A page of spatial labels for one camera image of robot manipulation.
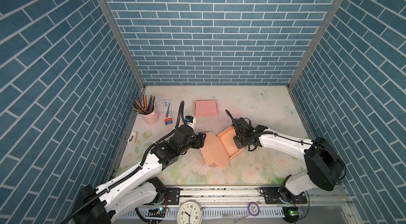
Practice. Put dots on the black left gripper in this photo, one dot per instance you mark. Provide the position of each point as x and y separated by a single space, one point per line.
199 139

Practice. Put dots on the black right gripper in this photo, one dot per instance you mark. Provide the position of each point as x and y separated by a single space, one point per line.
235 138

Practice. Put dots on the tan cardboard box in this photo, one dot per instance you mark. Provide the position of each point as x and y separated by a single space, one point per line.
219 149

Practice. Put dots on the pink cardboard box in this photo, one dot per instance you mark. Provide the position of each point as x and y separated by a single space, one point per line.
205 108

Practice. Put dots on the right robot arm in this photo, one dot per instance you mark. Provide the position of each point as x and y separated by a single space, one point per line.
324 168

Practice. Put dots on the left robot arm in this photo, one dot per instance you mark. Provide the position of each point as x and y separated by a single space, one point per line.
138 185

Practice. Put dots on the white blue pencil box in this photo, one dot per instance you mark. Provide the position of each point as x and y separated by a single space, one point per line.
167 112

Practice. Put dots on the pink metal pencil bucket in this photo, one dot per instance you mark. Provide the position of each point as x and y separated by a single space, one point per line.
152 118

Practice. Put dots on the white round object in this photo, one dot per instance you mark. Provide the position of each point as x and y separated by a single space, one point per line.
133 137

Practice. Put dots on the bundle of coloured pencils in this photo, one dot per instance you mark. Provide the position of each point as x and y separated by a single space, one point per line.
144 105

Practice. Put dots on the purple tape roll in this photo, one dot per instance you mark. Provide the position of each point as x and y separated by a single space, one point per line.
253 209

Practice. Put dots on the white wall clock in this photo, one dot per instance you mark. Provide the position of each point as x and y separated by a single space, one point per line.
190 212

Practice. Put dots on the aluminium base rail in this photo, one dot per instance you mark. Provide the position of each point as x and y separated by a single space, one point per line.
231 202

